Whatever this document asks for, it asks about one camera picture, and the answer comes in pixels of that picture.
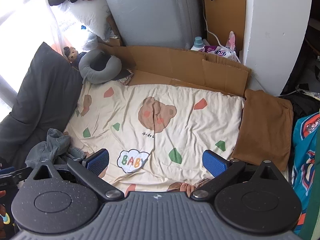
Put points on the white pillar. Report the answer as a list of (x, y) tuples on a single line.
[(274, 33)]

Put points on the grey wrapped appliance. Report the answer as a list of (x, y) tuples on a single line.
[(158, 23)]

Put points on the blue cap detergent bottle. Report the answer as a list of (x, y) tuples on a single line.
[(198, 44)]

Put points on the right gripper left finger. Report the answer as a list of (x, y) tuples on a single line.
[(87, 173)]

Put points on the white patterned bed sheet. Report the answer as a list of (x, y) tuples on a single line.
[(155, 134)]

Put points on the grey blue jeans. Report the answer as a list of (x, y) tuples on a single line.
[(56, 148)]

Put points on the purple white plastic bag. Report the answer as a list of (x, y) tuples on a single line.
[(228, 51)]

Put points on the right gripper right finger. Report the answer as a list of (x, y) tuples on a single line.
[(224, 173)]

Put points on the teal patterned garment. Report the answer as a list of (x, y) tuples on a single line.
[(304, 142)]

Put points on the white pillow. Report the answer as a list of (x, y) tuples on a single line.
[(92, 14)]

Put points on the small plush doll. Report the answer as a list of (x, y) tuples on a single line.
[(72, 55)]

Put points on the person's bare foot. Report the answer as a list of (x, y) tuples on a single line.
[(187, 188)]

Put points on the grey neck pillow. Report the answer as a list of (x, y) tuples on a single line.
[(98, 67)]

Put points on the upright cardboard panel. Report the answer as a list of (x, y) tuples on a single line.
[(224, 16)]

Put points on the large cardboard sheet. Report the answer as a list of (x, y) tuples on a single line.
[(179, 67)]

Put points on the brown shirt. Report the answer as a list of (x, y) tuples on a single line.
[(265, 130)]

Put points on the person's hand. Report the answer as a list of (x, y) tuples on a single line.
[(3, 198)]

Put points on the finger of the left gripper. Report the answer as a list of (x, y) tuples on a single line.
[(10, 176)]

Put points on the dark grey cushion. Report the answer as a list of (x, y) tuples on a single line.
[(47, 99)]

